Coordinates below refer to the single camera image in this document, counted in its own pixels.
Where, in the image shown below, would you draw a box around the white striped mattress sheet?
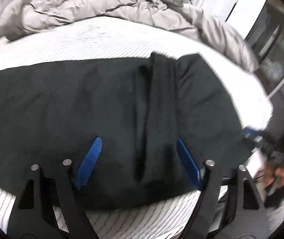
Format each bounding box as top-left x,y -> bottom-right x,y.
0,17 -> 274,239

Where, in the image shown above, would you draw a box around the glass door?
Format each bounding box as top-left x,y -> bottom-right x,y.
244,0 -> 284,99

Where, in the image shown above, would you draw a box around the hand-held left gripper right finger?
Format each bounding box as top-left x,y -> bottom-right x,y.
176,137 -> 272,239

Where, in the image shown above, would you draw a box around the black pants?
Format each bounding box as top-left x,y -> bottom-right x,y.
0,52 -> 254,210

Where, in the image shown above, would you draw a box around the person's right hand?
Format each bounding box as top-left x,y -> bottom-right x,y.
264,163 -> 284,187

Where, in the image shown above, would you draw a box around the grey duvet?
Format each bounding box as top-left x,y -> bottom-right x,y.
0,0 -> 260,73

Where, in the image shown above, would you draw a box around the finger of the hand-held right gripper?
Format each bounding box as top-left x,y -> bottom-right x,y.
242,126 -> 266,143

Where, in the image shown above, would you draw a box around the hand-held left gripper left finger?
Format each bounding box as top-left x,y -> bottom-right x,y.
7,136 -> 103,239

